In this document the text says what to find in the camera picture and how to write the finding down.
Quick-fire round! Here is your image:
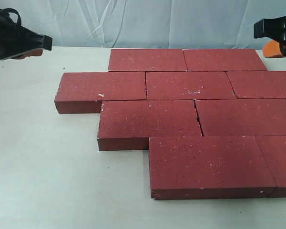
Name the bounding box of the red brick front row right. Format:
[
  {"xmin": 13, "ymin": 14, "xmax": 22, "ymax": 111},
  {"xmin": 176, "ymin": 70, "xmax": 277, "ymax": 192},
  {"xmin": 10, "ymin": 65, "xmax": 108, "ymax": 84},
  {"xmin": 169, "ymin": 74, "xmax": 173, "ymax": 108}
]
[{"xmin": 256, "ymin": 136, "xmax": 286, "ymax": 198}]

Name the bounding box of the red brick second row right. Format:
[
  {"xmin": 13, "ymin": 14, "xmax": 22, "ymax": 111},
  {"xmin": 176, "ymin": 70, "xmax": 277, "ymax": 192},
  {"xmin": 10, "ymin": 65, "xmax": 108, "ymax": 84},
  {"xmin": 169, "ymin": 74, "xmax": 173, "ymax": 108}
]
[{"xmin": 226, "ymin": 71, "xmax": 286, "ymax": 100}]

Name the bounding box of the red brick back row right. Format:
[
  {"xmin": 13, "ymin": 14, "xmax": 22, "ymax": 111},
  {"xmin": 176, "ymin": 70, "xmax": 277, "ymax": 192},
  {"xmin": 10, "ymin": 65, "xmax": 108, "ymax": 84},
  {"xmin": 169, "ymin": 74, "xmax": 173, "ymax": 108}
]
[{"xmin": 184, "ymin": 49, "xmax": 267, "ymax": 72}]

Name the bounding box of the red brick front row left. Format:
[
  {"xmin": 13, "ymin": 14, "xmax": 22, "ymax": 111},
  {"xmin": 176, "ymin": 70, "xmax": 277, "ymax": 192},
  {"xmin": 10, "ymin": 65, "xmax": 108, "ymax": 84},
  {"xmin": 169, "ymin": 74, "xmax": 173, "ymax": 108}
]
[{"xmin": 149, "ymin": 136, "xmax": 276, "ymax": 200}]

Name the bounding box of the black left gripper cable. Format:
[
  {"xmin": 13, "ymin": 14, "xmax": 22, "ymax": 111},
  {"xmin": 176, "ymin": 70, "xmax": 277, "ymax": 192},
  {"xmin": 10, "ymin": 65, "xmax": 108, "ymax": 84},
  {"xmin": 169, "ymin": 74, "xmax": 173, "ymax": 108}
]
[{"xmin": 0, "ymin": 8, "xmax": 22, "ymax": 28}]

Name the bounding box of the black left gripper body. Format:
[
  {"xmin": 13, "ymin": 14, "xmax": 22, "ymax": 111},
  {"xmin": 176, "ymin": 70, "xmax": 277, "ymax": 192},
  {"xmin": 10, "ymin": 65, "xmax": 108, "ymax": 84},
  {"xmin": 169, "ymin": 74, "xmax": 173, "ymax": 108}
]
[{"xmin": 0, "ymin": 8, "xmax": 53, "ymax": 60}]

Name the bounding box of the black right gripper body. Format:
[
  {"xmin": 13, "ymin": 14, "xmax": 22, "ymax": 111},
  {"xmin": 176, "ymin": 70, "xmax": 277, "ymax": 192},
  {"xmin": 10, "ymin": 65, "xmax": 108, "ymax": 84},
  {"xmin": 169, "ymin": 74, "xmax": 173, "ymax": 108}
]
[{"xmin": 254, "ymin": 16, "xmax": 286, "ymax": 47}]

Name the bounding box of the red brick third row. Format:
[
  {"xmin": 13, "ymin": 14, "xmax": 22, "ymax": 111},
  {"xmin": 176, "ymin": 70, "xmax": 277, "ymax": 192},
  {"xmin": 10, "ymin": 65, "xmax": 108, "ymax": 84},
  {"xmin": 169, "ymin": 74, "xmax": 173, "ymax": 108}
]
[{"xmin": 195, "ymin": 99, "xmax": 286, "ymax": 136}]

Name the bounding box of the red brick back row left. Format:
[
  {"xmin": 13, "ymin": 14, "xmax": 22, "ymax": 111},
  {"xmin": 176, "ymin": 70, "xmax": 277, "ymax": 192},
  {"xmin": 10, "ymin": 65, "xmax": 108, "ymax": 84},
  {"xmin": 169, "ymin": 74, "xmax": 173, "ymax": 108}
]
[{"xmin": 108, "ymin": 49, "xmax": 187, "ymax": 72}]

